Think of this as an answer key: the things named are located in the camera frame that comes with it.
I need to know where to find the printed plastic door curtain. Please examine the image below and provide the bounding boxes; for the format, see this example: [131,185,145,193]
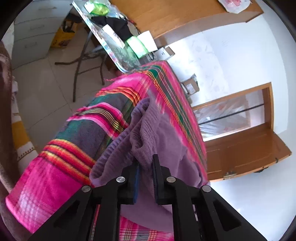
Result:
[193,89,264,139]

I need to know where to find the small white box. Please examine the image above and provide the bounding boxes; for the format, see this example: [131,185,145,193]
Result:
[154,46,176,61]

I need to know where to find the wooden wardrobe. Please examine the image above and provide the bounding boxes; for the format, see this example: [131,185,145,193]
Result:
[109,0,264,48]

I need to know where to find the yellow bag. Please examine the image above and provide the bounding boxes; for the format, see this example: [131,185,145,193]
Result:
[50,20,75,48]

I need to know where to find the pink green plaid bed sheet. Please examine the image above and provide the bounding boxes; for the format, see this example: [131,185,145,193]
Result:
[5,61,210,241]

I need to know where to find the yellow white printed cloth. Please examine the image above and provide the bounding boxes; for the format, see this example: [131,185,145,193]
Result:
[10,81,38,167]

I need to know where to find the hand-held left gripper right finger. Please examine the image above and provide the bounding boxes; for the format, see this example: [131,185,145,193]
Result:
[153,154,267,241]

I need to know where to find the brown fleece blanket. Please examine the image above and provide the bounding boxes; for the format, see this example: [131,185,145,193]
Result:
[0,40,23,241]

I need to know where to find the white drawer cabinet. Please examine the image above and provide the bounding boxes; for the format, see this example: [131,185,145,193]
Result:
[10,0,72,70]

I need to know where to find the white red plastic bag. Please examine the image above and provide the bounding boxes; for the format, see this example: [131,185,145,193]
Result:
[218,0,251,13]

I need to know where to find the purple fleece pants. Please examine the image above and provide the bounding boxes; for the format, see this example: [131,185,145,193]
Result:
[89,97,211,232]

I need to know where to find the white flat box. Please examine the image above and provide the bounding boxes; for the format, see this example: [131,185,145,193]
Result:
[102,24,125,48]

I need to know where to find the cardboard box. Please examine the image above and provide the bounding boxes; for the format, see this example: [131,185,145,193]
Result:
[181,74,200,95]

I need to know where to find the green wipes packet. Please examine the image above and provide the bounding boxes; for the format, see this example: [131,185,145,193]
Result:
[126,36,148,58]
[84,0,109,14]

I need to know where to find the folding table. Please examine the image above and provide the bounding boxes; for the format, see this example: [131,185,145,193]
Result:
[55,0,142,102]

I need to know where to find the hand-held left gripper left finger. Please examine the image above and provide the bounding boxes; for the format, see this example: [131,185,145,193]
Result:
[28,162,140,241]

